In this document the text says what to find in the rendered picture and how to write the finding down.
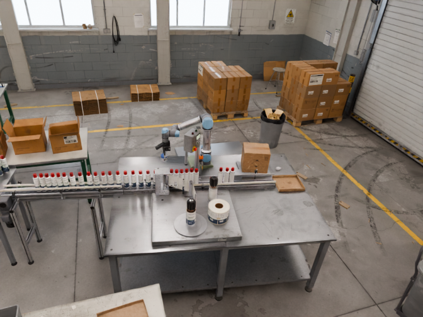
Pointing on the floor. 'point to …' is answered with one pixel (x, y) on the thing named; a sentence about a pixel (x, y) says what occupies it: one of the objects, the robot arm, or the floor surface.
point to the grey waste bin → (270, 133)
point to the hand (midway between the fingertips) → (163, 156)
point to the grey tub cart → (416, 302)
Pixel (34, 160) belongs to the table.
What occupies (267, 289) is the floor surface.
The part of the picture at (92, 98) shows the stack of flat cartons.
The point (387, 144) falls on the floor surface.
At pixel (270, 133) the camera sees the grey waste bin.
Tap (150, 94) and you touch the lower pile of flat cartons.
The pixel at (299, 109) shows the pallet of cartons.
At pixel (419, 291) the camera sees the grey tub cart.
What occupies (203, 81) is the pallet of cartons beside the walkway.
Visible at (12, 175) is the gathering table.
